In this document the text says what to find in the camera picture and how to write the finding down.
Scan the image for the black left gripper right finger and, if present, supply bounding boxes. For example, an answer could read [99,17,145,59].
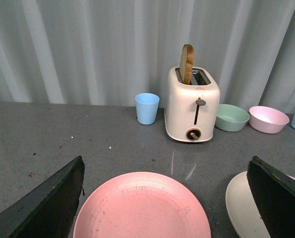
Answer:
[247,156,295,238]

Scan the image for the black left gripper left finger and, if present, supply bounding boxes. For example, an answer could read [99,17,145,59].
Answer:
[0,156,85,238]

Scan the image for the pink plate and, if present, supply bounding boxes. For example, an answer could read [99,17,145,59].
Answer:
[73,172,211,238]

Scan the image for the cream white plate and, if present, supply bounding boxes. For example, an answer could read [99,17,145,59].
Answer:
[225,170,295,238]

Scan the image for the pink bowl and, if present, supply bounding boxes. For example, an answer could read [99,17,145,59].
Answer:
[249,106,290,134]

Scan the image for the mint green bowl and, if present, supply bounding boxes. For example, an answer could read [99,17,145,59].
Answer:
[215,104,250,132]

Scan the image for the cream white toaster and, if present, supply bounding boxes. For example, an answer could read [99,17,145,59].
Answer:
[164,67,220,143]

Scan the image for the light blue plastic cup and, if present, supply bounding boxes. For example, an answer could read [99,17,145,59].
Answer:
[135,93,159,125]

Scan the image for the slice of toast bread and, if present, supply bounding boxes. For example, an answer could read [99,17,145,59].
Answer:
[179,44,194,85]

